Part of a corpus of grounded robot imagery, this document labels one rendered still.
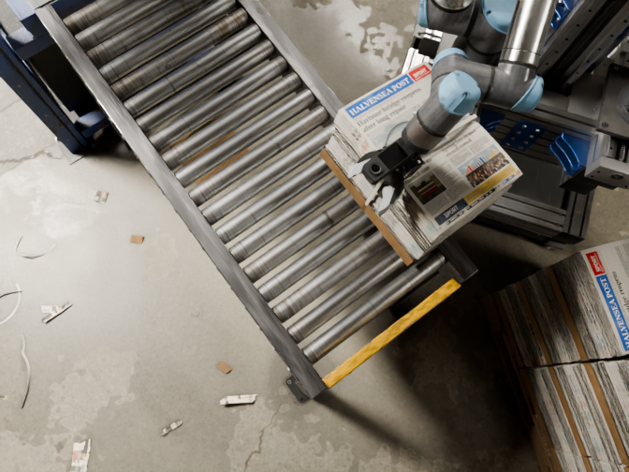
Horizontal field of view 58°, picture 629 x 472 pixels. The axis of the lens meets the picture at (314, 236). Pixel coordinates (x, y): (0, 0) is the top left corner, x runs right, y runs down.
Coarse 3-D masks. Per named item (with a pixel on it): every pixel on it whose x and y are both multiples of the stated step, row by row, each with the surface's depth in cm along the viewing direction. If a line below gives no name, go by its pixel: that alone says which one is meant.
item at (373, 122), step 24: (408, 72) 139; (384, 96) 135; (408, 96) 136; (336, 120) 135; (360, 120) 131; (384, 120) 132; (408, 120) 134; (336, 144) 142; (360, 144) 132; (384, 144) 130; (360, 192) 145
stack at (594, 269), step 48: (624, 240) 150; (528, 288) 185; (576, 288) 156; (624, 288) 147; (528, 336) 196; (624, 336) 144; (576, 384) 170; (624, 384) 147; (528, 432) 215; (624, 432) 152
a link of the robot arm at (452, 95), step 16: (448, 80) 105; (464, 80) 106; (432, 96) 108; (448, 96) 105; (464, 96) 104; (432, 112) 108; (448, 112) 107; (464, 112) 107; (432, 128) 110; (448, 128) 110
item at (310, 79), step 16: (240, 0) 167; (256, 0) 167; (256, 16) 166; (272, 32) 165; (288, 48) 163; (288, 64) 163; (304, 64) 162; (304, 80) 161; (320, 80) 161; (320, 96) 160; (336, 96) 160; (336, 112) 159; (448, 240) 151; (448, 256) 150; (464, 256) 150; (448, 272) 154; (464, 272) 149
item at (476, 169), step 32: (480, 128) 137; (448, 160) 132; (480, 160) 133; (512, 160) 135; (416, 192) 127; (448, 192) 128; (480, 192) 130; (416, 224) 131; (448, 224) 126; (416, 256) 139
